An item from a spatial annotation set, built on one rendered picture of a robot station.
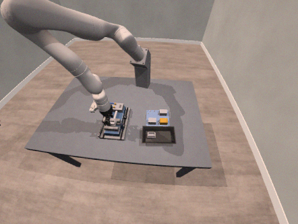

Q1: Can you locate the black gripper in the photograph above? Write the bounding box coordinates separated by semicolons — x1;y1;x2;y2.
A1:
100;105;113;126

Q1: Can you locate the orange rectangular block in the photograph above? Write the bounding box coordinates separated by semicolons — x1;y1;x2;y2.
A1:
160;118;168;125

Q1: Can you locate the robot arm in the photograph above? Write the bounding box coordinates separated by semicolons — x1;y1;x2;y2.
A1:
1;0;144;113

